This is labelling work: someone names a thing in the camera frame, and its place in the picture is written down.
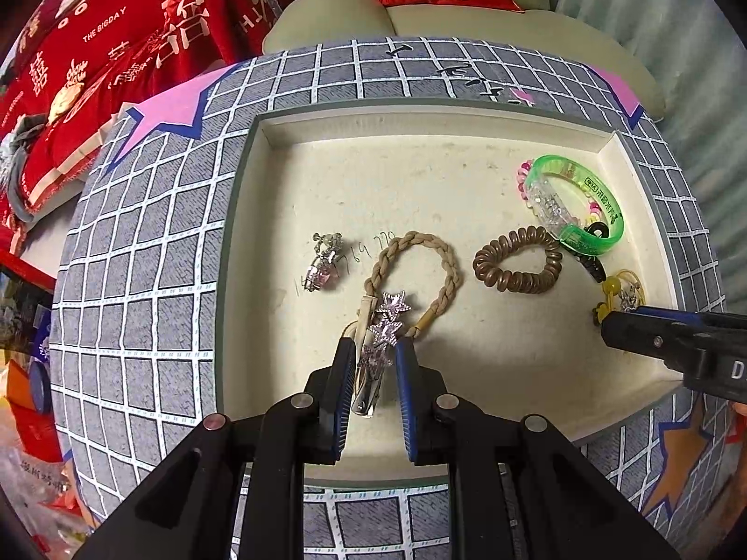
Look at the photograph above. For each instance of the grey cloth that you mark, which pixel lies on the grey cloth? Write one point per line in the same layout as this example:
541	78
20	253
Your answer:
17	151

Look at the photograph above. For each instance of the black hair pin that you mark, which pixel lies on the black hair pin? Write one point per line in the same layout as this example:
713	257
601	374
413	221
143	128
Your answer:
402	48
458	67

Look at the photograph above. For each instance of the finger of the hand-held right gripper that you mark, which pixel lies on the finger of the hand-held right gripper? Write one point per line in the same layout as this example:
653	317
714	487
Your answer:
636	332
671	315

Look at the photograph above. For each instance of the pale green curtain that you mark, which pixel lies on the pale green curtain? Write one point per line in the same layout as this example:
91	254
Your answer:
671	41

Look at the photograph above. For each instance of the grey checked tablecloth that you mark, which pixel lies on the grey checked tablecloth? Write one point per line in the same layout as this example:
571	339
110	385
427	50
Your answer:
146	303

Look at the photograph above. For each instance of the silver charm clip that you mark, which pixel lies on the silver charm clip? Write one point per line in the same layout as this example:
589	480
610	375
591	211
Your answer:
629	300

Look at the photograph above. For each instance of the green translucent bangle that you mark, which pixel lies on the green translucent bangle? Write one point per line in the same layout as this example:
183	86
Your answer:
607	210

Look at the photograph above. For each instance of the black hair claw clip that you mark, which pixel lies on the black hair claw clip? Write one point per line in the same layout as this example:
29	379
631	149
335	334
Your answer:
595	268

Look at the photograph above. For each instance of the dark printed box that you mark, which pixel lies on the dark printed box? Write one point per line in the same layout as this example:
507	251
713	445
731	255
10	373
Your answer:
23	309

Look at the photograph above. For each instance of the red cardboard box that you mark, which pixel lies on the red cardboard box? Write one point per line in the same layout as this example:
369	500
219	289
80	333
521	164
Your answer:
38	431

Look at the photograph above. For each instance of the red printed blanket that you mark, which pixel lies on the red printed blanket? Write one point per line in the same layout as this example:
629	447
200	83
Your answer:
116	23

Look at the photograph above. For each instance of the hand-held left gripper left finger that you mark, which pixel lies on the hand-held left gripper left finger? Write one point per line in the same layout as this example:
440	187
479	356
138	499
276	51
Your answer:
344	396

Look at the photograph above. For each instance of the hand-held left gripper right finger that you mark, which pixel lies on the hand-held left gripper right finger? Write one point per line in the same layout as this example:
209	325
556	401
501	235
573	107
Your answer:
407	402

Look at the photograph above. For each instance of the silver star hair clip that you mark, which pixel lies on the silver star hair clip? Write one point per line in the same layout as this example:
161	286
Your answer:
392	305

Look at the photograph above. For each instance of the pink heart hair clip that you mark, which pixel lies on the pink heart hair clip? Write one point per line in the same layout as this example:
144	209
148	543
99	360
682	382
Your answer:
324	271

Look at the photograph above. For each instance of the clear plastic bag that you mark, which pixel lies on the clear plastic bag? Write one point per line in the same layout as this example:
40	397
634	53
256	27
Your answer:
41	490

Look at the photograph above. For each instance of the grey-green jewelry tray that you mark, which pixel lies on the grey-green jewelry tray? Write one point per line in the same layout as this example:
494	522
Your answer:
496	332

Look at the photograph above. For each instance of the blue round container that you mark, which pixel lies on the blue round container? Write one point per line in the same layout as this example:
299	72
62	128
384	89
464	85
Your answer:
42	388

